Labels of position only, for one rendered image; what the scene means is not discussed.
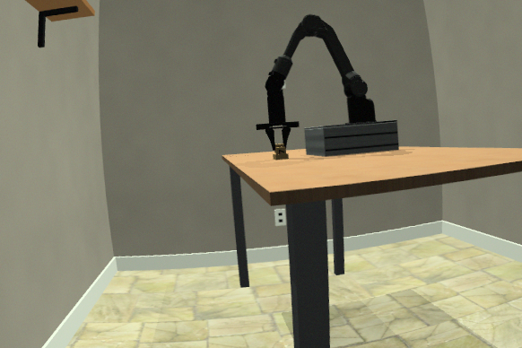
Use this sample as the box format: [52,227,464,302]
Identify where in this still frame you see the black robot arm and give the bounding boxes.
[265,14,377,124]

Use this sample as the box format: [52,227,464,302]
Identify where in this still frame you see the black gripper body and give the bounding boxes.
[257,109,299,130]

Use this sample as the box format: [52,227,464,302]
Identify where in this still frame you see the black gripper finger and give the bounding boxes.
[282,126,291,147]
[265,128,275,151]

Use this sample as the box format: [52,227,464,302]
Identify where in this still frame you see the tan shallow tray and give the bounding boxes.
[273,153,289,160]

